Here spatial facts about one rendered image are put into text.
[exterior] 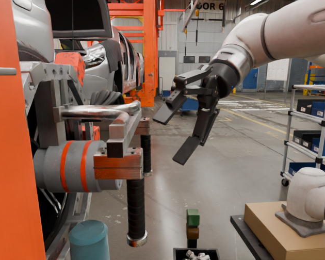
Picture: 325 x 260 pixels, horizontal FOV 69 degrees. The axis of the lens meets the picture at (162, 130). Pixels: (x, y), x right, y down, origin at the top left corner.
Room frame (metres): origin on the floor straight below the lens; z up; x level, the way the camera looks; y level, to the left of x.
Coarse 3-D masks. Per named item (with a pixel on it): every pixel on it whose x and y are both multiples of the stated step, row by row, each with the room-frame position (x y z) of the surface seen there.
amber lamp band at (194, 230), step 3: (186, 225) 0.69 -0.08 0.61; (186, 228) 0.68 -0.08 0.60; (189, 228) 0.67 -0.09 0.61; (192, 228) 0.67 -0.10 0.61; (195, 228) 0.67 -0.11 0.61; (198, 228) 0.67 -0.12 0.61; (186, 231) 0.68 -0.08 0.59; (189, 231) 0.66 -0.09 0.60; (192, 231) 0.66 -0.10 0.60; (195, 231) 0.66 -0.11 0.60; (198, 231) 0.66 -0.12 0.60; (186, 234) 0.68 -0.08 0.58; (189, 234) 0.66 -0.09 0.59; (192, 234) 0.66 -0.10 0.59; (195, 234) 0.66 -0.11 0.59; (198, 234) 0.67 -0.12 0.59; (189, 237) 0.66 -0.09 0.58; (192, 237) 0.66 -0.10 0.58; (195, 237) 0.66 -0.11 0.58; (198, 237) 0.67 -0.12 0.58
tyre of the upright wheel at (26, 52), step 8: (24, 48) 0.62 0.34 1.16; (32, 48) 0.66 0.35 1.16; (24, 56) 0.61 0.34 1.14; (32, 56) 0.65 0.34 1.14; (40, 56) 0.70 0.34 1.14; (72, 120) 0.89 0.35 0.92; (72, 128) 0.88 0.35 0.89; (72, 136) 0.88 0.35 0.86; (64, 208) 0.75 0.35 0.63; (64, 216) 0.74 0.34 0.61; (56, 232) 0.67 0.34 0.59
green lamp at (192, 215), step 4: (188, 212) 0.68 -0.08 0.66; (192, 212) 0.68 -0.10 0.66; (196, 212) 0.68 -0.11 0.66; (188, 216) 0.67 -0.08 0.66; (192, 216) 0.66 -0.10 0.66; (196, 216) 0.66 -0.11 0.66; (188, 220) 0.66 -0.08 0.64; (192, 220) 0.66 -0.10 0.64; (196, 220) 0.66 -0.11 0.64; (188, 224) 0.66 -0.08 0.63; (192, 224) 0.66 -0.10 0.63; (196, 224) 0.66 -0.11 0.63
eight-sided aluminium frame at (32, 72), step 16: (32, 64) 0.49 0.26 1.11; (48, 64) 0.56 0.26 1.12; (64, 64) 0.69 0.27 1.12; (32, 80) 0.48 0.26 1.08; (48, 80) 0.55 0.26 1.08; (32, 96) 0.48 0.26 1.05; (80, 96) 0.76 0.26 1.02; (80, 128) 0.86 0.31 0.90; (80, 192) 0.80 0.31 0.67; (64, 224) 0.67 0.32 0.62; (64, 240) 0.63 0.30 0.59; (48, 256) 0.54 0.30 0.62; (64, 256) 0.54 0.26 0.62
